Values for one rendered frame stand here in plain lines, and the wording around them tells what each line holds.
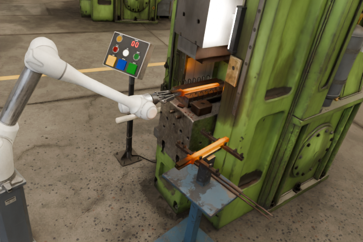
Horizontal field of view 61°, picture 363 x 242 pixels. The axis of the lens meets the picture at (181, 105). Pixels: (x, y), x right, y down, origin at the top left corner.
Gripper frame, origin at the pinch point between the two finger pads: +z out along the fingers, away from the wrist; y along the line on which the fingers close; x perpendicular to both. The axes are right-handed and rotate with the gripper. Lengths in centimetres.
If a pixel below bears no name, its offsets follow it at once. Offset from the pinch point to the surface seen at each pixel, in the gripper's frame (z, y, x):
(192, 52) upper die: 5.9, 4.0, 30.5
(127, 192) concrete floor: -25, -19, -100
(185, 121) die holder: -0.9, 14.2, -13.6
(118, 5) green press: 169, -453, -67
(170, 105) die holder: -1.0, -3.3, -11.2
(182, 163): -33, 55, -4
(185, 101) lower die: 5.2, 4.0, -5.6
